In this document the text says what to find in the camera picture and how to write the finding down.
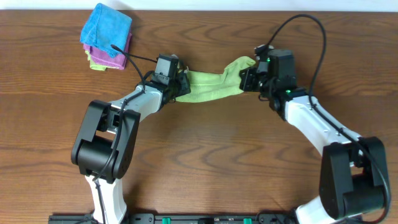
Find left black cable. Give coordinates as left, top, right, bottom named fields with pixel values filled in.
left=91, top=44, right=158, bottom=224

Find green microfiber cloth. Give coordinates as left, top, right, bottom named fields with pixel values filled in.
left=176, top=56, right=256, bottom=103

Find purple folded cloth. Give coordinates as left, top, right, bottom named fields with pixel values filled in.
left=83, top=44, right=127, bottom=70

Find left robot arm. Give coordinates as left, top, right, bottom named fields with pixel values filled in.
left=71, top=70, right=190, bottom=223

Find blue folded cloth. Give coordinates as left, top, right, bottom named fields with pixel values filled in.
left=80, top=3, right=132, bottom=58

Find light green folded cloth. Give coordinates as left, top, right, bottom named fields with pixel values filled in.
left=85, top=50, right=106, bottom=71

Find black cable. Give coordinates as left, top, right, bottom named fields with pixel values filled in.
left=267, top=13, right=392, bottom=223
left=91, top=44, right=158, bottom=224

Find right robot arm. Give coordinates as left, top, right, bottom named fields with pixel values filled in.
left=239, top=67, right=391, bottom=223

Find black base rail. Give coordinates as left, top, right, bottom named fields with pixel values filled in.
left=48, top=213, right=298, bottom=224

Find right black cable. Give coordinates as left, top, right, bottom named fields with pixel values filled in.
left=267, top=13, right=392, bottom=223

